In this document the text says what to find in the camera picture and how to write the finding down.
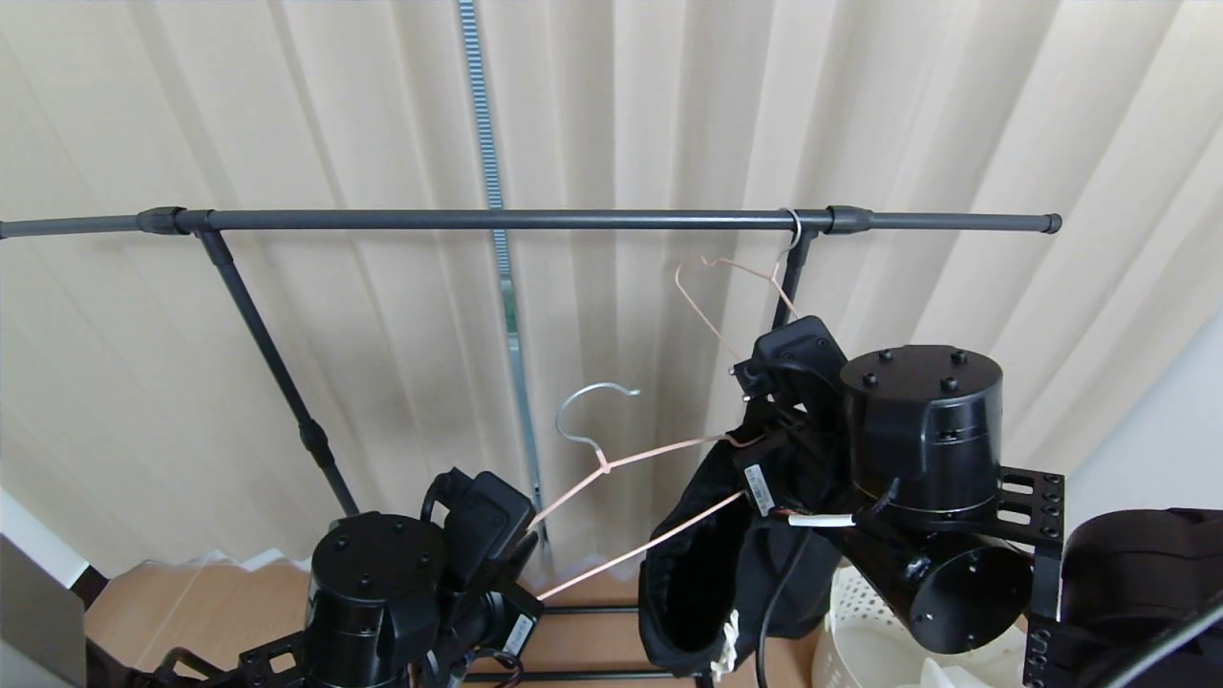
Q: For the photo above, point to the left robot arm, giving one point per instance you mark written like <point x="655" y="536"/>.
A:
<point x="373" y="592"/>

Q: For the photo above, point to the black clothes rack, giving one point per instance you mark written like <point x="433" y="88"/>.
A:
<point x="478" y="220"/>

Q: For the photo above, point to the white laundry basket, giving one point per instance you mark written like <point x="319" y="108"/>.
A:
<point x="850" y="640"/>

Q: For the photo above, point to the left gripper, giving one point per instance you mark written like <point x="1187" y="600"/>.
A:
<point x="478" y="635"/>

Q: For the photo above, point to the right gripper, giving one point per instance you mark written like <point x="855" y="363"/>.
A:
<point x="965" y="602"/>

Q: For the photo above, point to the black shorts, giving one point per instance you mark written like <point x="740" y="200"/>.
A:
<point x="688" y="573"/>

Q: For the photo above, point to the pink clothes hanger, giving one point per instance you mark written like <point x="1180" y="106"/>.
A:
<point x="604" y="465"/>
<point x="796" y="225"/>

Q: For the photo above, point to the beige curtain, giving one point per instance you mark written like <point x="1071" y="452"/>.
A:
<point x="287" y="115"/>

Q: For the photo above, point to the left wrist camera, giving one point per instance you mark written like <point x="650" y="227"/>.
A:
<point x="487" y="521"/>

